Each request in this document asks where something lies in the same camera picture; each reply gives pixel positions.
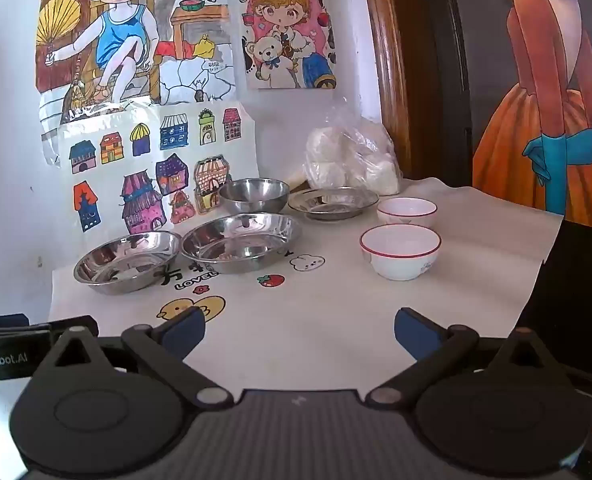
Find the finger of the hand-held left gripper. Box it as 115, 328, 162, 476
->
50, 315, 99, 346

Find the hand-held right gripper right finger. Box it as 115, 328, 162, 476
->
366, 307, 577, 408

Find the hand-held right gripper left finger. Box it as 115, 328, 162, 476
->
32, 305, 234, 409

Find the large white red-rimmed bowl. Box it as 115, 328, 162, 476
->
359, 224, 442, 281

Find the stainless steel plate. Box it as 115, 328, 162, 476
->
288, 186, 380, 221
73, 231, 182, 295
181, 212, 303, 275

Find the small white red-rimmed bowl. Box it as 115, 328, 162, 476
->
376, 197, 438, 228

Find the white cartoon printed tablecloth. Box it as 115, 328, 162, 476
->
50, 176, 565, 393

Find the colourful houses drawing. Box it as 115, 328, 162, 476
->
58, 101, 260, 233

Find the cream rolled paper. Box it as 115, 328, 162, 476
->
288, 167, 312, 193

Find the plastic bag of white rolls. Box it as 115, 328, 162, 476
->
303, 95, 403, 197

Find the orange dress woman painting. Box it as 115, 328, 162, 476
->
446, 0, 592, 233

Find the child with fan drawing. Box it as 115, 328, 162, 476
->
35, 0, 238, 128

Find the girl with teddy drawing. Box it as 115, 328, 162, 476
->
238, 0, 338, 91

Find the brown wooden frame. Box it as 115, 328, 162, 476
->
358, 0, 412, 173

